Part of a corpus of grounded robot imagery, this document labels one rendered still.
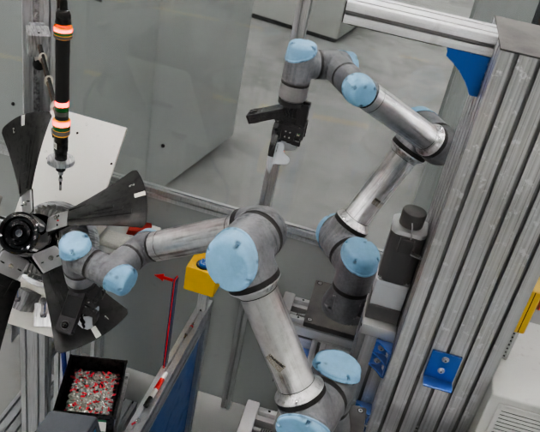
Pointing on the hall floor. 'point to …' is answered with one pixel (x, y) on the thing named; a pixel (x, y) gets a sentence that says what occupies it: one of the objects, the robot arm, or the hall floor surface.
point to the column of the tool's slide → (33, 59)
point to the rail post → (196, 379)
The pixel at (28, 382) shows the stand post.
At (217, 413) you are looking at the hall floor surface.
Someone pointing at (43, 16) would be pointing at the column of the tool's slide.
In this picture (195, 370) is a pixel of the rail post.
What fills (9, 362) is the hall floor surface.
